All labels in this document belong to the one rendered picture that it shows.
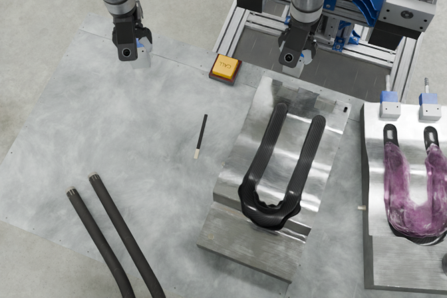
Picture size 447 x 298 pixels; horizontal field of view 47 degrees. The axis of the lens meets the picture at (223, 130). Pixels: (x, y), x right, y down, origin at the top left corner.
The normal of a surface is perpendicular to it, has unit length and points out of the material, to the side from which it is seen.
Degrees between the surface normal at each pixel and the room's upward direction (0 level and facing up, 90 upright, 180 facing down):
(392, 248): 0
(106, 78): 0
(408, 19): 90
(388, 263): 0
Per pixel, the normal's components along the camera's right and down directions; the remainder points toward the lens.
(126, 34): -0.01, 0.12
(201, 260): -0.04, -0.37
